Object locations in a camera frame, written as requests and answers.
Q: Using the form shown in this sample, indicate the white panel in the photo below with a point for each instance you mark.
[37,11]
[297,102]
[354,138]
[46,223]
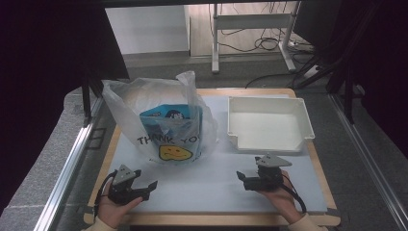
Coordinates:
[147,29]

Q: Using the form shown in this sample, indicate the white translucent smiley plastic bag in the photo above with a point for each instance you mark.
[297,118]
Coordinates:
[128,106]

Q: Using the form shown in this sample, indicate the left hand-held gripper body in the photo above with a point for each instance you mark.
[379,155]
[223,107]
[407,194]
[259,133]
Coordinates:
[123,189]

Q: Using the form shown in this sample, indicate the pale blue foam mat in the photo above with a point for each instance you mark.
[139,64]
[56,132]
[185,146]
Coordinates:
[205,186]

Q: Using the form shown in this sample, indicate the white power strip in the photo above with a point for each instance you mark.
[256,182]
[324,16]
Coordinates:
[311,72]

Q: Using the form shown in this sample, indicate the aluminium rail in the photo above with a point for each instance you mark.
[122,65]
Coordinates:
[369,160]
[64,166]

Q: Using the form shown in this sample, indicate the person's right hand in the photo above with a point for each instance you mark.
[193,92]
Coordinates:
[285,202]

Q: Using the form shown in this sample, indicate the person's left hand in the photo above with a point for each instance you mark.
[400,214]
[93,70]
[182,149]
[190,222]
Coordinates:
[110,211]

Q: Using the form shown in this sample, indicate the black stand legs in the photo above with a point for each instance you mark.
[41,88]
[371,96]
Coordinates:
[348,93]
[86,96]

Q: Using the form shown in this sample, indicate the white metal desk frame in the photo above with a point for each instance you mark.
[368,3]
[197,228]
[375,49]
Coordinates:
[253,21]

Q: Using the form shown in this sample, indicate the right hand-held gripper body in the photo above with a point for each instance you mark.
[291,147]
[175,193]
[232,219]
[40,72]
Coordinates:
[267,179]

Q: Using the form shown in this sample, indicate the black curtain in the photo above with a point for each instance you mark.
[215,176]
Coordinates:
[48,64]
[378,64]

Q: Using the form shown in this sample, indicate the white plastic tray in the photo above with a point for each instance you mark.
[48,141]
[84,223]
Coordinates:
[266,128]

